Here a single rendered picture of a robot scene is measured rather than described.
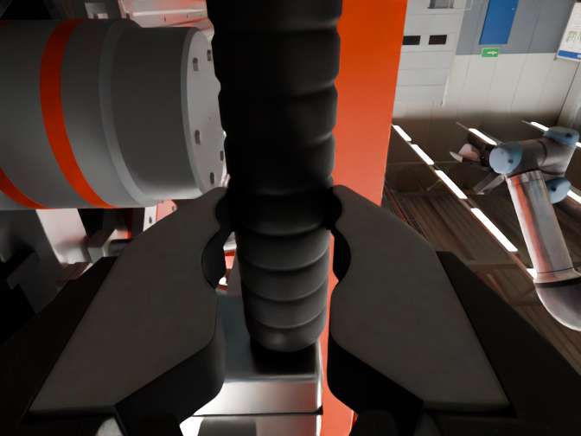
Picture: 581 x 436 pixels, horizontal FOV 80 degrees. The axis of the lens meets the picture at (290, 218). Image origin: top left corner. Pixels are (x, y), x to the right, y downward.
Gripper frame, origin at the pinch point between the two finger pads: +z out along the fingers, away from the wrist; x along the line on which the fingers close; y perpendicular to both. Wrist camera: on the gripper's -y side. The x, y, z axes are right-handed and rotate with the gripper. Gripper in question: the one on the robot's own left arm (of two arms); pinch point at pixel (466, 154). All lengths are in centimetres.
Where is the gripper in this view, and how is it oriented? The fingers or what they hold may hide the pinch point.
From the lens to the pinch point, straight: 139.7
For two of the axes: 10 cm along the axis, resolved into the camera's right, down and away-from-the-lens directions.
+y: 1.1, -8.7, -4.9
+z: -2.7, -5.0, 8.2
